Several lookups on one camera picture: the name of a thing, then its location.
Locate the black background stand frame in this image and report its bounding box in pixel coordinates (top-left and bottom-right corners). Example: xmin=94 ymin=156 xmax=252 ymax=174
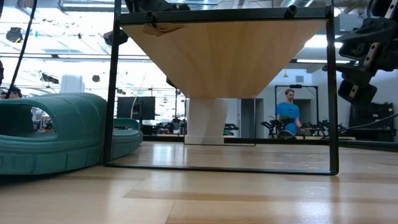
xmin=274 ymin=84 xmax=320 ymax=127

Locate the wooden shelf with black frame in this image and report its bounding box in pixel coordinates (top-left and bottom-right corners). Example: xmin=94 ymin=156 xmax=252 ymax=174
xmin=104 ymin=0 xmax=340 ymax=176

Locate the black hanging cable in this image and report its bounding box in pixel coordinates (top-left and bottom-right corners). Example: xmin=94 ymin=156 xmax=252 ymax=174
xmin=5 ymin=0 xmax=39 ymax=99

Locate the white plant pot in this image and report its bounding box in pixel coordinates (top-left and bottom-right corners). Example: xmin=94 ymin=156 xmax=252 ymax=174
xmin=185 ymin=98 xmax=229 ymax=146

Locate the black metal rig frame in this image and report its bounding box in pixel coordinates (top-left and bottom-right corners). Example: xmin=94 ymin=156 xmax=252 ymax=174
xmin=141 ymin=134 xmax=398 ymax=152

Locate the black background monitor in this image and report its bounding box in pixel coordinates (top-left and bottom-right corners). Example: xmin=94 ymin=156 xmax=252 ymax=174
xmin=116 ymin=96 xmax=156 ymax=121

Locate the green slide sandal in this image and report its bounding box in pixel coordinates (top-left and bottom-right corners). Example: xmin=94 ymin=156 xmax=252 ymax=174
xmin=113 ymin=118 xmax=141 ymax=131
xmin=0 ymin=92 xmax=144 ymax=175

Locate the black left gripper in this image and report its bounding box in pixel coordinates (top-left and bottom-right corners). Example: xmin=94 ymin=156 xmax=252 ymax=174
xmin=124 ymin=0 xmax=191 ymax=13

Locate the person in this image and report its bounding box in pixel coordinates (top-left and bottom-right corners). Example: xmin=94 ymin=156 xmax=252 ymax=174
xmin=275 ymin=88 xmax=303 ymax=136
xmin=0 ymin=86 xmax=23 ymax=100

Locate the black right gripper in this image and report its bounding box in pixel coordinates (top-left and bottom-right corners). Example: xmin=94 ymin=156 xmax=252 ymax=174
xmin=322 ymin=0 xmax=398 ymax=106

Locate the black equipment box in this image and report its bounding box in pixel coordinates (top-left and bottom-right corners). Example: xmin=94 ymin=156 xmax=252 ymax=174
xmin=349 ymin=102 xmax=396 ymax=142

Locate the small green plant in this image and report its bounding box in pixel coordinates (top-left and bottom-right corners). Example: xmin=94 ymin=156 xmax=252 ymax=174
xmin=278 ymin=114 xmax=296 ymax=126

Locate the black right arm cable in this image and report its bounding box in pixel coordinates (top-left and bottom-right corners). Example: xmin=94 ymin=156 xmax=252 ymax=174
xmin=320 ymin=113 xmax=398 ymax=140

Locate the white cylinder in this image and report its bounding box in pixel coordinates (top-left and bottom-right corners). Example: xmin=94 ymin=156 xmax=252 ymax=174
xmin=60 ymin=74 xmax=85 ymax=94

